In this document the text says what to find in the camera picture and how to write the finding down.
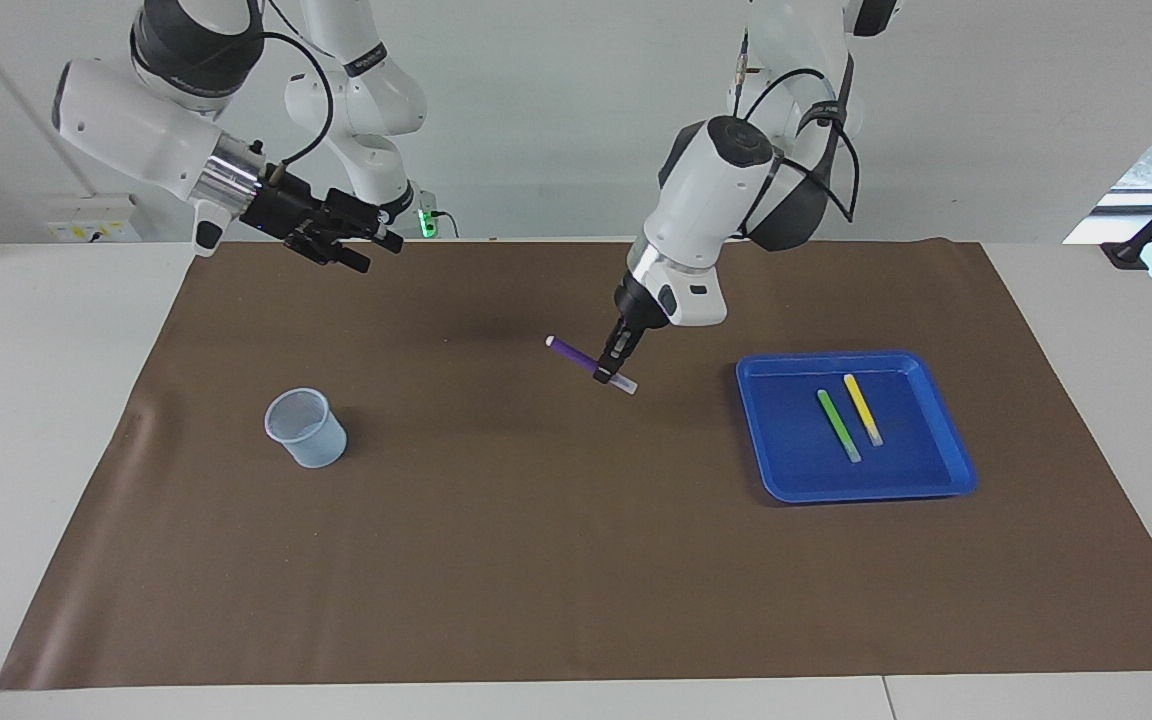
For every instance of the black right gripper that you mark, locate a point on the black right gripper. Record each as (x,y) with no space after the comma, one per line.
(306,215)

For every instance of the purple marker pen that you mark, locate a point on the purple marker pen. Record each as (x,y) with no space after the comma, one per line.
(571,352)

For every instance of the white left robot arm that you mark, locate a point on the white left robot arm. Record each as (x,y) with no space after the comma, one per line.
(711,190)

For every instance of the translucent plastic cup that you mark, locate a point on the translucent plastic cup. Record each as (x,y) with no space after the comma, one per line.
(311,445)

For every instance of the blue plastic tray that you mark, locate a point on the blue plastic tray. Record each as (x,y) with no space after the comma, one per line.
(896,470)

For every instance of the brown paper table mat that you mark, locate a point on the brown paper table mat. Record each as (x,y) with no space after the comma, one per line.
(536,560)

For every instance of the green marker pen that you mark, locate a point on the green marker pen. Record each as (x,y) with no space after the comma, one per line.
(838,425)

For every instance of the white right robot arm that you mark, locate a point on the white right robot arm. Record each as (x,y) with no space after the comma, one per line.
(136,125)

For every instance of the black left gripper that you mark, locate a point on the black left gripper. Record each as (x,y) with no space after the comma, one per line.
(641,310)

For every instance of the white wall socket strip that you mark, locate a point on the white wall socket strip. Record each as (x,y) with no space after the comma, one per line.
(86,220)

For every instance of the yellow marker pen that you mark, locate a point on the yellow marker pen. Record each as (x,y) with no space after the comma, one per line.
(863,410)

